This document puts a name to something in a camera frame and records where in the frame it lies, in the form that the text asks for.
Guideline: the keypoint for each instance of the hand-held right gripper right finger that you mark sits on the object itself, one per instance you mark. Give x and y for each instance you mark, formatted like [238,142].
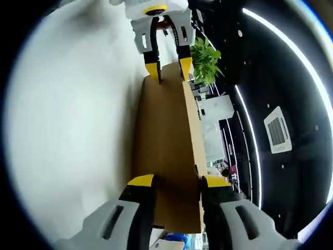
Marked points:
[226,229]

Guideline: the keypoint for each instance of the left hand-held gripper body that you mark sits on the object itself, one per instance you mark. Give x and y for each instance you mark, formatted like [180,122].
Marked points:
[135,10]

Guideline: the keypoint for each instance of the broad ceiling light strip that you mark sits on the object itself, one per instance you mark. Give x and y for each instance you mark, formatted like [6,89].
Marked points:
[299,50]

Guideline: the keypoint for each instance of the blue soft tissue pack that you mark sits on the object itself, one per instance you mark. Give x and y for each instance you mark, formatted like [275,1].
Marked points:
[177,237]

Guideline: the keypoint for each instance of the brown cardboard shoe box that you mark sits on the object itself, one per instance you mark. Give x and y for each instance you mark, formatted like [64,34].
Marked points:
[166,143]

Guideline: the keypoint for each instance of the ceiling air conditioner vent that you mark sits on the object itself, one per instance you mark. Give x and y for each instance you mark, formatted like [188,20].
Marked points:
[277,130]

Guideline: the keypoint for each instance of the thin curved ceiling light strip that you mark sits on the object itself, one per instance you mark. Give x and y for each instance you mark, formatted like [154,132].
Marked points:
[256,156]

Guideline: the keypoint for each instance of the potted green plant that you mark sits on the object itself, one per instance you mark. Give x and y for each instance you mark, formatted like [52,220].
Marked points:
[205,62]

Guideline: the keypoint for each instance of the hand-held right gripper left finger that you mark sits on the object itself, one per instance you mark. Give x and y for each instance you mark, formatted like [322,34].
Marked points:
[131,221]

